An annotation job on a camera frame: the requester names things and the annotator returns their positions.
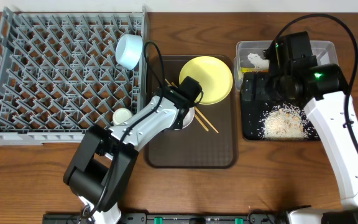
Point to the wooden chopstick upper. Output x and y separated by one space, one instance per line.
205 119

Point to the dark brown serving tray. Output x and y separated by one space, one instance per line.
195 148

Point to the white tissue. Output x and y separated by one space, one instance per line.
258 62

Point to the clear plastic waste bin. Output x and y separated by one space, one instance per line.
323 50

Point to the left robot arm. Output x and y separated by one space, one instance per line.
102 165

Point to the yellow round plate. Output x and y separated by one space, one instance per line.
212 74

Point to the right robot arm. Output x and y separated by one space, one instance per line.
322 93

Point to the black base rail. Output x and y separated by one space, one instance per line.
141 218

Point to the white pink shallow bowl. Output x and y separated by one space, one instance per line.
188 118

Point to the grey plastic dishwasher rack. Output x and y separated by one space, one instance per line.
59 75

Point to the black rectangular tray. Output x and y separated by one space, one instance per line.
254 100

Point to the rice and food scraps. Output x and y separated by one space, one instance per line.
285 122

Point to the pale green cup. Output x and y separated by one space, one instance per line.
121 115

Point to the yellow orange snack wrapper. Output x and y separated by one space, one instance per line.
245 70

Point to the wooden chopstick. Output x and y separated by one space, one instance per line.
205 119
201 122

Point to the light blue bowl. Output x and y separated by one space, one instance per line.
129 50

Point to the wooden chopstick lower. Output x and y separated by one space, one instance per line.
201 122

